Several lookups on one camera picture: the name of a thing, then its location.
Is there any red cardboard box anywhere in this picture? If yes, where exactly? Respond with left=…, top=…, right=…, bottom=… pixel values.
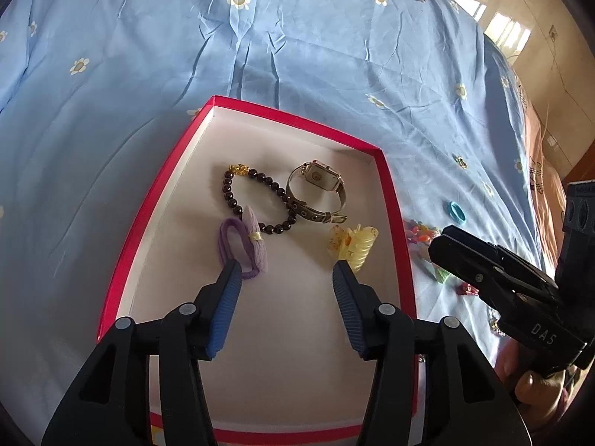
left=96, top=95, right=419, bottom=446

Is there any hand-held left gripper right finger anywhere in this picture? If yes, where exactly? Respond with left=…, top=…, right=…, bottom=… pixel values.
left=332, top=260, right=531, bottom=446

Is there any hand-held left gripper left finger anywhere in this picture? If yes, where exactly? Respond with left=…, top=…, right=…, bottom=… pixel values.
left=41, top=259, right=243, bottom=446

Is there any pink printed bed sheet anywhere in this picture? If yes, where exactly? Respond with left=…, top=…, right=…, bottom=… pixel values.
left=509, top=67, right=575, bottom=270

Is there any person's right hand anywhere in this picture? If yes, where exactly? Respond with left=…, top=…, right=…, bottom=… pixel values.
left=503, top=346, right=570, bottom=407

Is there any yellow hair claw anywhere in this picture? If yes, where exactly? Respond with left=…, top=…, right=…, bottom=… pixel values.
left=328, top=224, right=379, bottom=274

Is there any black bead bracelet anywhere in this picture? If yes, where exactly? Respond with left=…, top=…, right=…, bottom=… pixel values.
left=222, top=164, right=298, bottom=236

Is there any blue floral blanket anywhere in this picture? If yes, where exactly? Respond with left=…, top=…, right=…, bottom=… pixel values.
left=0, top=0, right=561, bottom=446

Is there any silver wrist watch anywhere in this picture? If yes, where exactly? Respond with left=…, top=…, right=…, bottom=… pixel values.
left=285, top=160, right=348, bottom=224

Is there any purple hair tie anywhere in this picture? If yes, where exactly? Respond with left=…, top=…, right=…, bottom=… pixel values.
left=218, top=205, right=270, bottom=281

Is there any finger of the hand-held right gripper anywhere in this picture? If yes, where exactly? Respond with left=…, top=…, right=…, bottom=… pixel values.
left=441, top=225, right=559, bottom=294
left=428, top=236, right=517, bottom=310

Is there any colourful bead bracelet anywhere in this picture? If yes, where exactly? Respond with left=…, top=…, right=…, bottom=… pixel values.
left=403, top=219, right=441, bottom=252

